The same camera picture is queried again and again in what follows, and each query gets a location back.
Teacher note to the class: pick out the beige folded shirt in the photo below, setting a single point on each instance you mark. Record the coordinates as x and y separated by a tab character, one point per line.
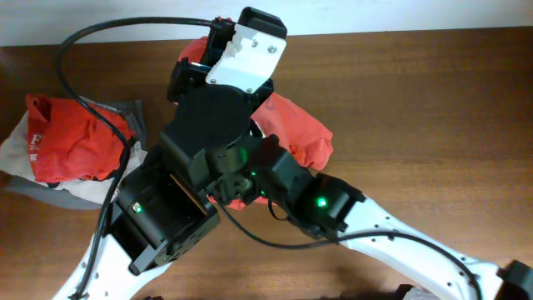
15	161

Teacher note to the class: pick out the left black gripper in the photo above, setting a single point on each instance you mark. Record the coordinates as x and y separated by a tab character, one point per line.
179	79

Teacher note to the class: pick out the red folded shirt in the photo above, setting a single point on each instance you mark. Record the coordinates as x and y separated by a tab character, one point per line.
66	142

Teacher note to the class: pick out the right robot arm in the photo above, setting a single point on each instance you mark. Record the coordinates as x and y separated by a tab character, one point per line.
332	211

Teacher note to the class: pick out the orange soccer t-shirt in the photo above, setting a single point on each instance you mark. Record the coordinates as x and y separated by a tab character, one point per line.
300	129

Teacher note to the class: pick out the grey folded shirt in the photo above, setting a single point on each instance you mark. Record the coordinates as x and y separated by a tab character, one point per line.
131	111

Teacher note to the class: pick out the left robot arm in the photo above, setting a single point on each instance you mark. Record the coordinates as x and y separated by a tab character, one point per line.
154	214

